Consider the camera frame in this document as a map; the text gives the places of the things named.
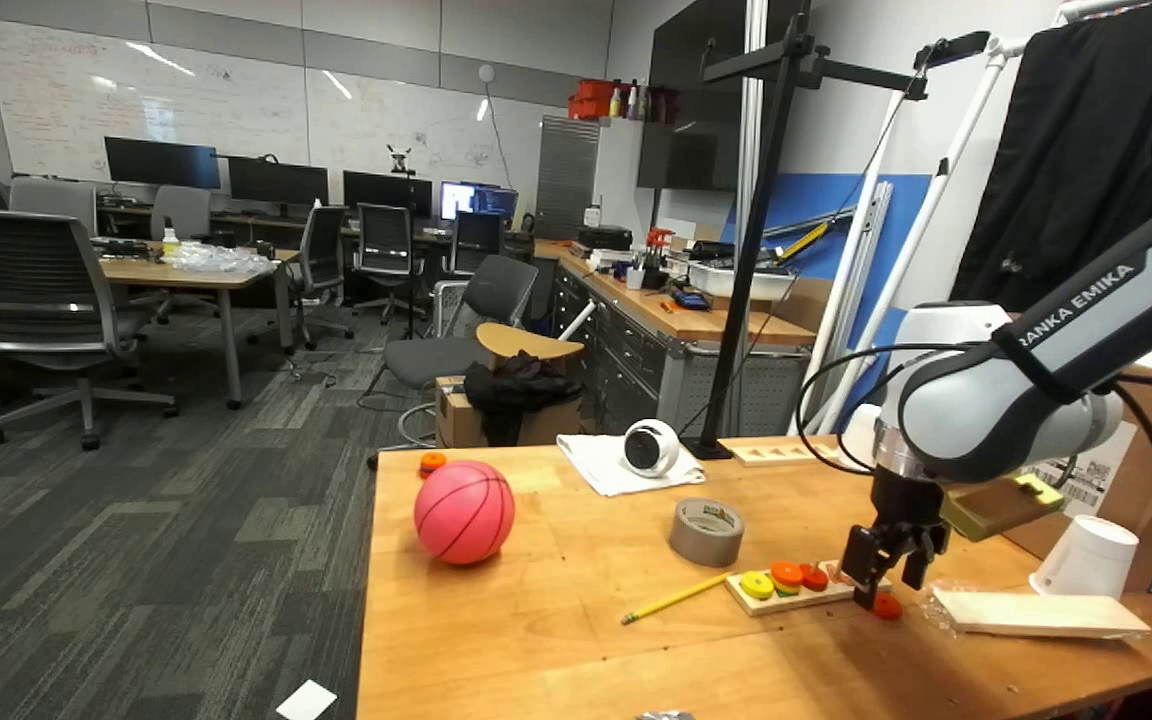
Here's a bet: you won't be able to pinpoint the black wall screen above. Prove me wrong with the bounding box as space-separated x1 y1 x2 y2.
638 0 747 196

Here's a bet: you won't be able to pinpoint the light grey office chair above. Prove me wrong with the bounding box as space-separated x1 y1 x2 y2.
149 179 217 246

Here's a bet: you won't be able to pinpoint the pink basketball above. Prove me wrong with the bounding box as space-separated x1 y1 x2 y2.
414 460 520 570

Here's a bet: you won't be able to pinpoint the grey padded office chair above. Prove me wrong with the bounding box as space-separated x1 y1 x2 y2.
379 246 545 404

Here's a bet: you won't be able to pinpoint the red bag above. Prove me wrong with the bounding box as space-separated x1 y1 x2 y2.
565 76 615 128

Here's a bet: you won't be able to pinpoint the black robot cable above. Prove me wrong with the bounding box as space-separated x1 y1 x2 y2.
794 336 1152 553

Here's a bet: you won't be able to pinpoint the long wooden workbench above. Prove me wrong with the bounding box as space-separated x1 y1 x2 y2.
527 235 819 441

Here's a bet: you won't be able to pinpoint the wooden stool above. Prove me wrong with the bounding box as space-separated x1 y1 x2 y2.
474 317 594 371

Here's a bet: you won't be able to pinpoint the black office chair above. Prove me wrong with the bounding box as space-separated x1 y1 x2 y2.
294 196 355 351
348 196 433 336

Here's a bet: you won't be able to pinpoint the black computer monitor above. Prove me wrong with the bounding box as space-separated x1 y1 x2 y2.
99 133 225 196
339 169 438 222
225 153 335 210

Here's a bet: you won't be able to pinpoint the light wooden peg strip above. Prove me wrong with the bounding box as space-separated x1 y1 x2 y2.
716 432 850 468

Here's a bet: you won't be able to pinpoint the white plastic bin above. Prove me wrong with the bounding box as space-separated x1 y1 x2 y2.
683 255 801 309

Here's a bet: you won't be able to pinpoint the white round webcam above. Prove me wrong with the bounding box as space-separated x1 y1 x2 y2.
622 417 690 482

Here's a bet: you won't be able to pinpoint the black backpack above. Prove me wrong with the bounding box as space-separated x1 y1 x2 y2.
459 346 588 447

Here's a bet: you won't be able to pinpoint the grey metal cabinet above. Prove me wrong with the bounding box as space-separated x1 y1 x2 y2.
533 110 606 243

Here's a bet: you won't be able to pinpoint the white tripod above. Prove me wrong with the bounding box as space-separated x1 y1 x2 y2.
784 27 1028 441

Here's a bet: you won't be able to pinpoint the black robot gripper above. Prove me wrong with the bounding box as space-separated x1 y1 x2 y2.
838 464 951 613

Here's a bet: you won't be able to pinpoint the wooden desk grey legs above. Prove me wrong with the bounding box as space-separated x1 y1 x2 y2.
96 239 305 411

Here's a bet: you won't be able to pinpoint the grey mesh office chair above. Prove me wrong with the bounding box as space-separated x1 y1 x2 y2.
0 205 186 454

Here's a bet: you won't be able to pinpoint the orange round block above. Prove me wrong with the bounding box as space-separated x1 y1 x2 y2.
769 554 809 601

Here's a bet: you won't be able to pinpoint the white paper sheet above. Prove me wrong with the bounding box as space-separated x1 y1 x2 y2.
274 676 339 720

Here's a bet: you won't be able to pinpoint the white paper pad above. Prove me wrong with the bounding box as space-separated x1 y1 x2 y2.
551 428 708 500

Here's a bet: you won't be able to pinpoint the black cloth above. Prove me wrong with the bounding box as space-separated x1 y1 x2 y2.
950 0 1152 320

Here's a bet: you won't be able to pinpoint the white plastic-wrapped foam board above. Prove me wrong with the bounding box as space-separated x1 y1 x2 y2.
926 580 1152 649

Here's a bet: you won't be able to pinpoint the white paper cup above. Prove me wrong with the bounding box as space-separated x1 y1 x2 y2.
838 398 887 474
1023 510 1144 603

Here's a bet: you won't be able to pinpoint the grey tape roll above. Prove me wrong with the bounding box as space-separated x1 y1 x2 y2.
664 496 747 570

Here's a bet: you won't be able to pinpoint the blue wall panel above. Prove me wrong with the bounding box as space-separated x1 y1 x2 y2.
732 169 936 411

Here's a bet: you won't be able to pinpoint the white numbered peg board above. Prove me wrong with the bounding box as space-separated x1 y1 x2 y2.
724 554 864 621

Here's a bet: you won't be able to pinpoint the yellow pencil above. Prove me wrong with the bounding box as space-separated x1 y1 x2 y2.
615 570 736 632

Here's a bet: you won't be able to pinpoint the black camera stand pole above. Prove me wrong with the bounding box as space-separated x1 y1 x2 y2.
694 7 931 464

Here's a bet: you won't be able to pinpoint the monitor with blue screen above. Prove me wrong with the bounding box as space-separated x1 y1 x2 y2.
438 179 524 222

